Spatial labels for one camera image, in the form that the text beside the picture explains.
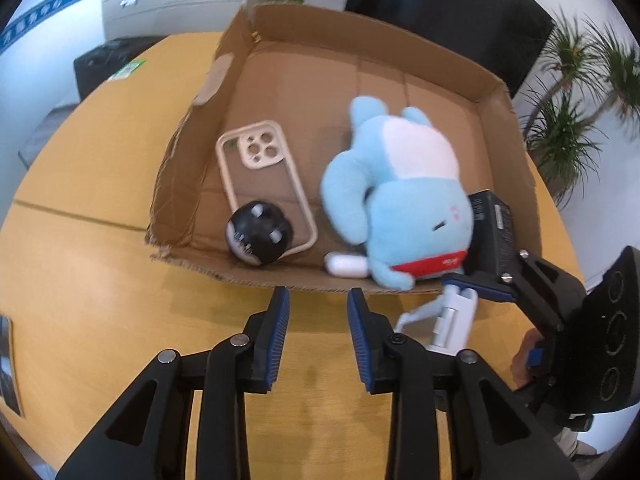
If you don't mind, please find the black product box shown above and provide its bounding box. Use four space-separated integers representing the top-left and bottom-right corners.
463 190 516 276

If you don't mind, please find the white folding phone stand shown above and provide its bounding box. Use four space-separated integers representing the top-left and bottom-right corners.
394 285 478 356

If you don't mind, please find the blue white plush toy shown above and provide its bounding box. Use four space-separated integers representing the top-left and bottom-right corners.
320 96 474 292

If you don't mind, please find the white earbuds case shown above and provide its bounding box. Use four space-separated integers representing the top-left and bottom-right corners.
324 252 370 278

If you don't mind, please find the black rounded plastic object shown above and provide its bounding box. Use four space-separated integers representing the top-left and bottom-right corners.
224 200 294 266

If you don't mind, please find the white clear phone case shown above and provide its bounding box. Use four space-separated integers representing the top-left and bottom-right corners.
216 120 318 256

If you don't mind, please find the person's right hand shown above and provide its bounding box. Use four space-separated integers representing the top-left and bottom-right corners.
510 328 544 388

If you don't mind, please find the beige jacket sleeve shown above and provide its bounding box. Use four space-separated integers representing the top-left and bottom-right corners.
553 427 599 462

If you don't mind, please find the book on table edge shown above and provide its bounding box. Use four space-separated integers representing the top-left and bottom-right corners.
0 315 24 417

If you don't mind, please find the brown cardboard box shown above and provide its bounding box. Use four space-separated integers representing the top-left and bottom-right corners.
146 4 542 292

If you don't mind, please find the green potted plant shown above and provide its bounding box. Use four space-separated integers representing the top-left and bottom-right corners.
521 12 639 208

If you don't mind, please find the black monitor screen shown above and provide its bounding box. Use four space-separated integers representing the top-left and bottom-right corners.
346 0 554 96

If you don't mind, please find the blue wall sign strip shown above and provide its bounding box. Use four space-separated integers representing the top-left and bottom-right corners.
1 0 82 53

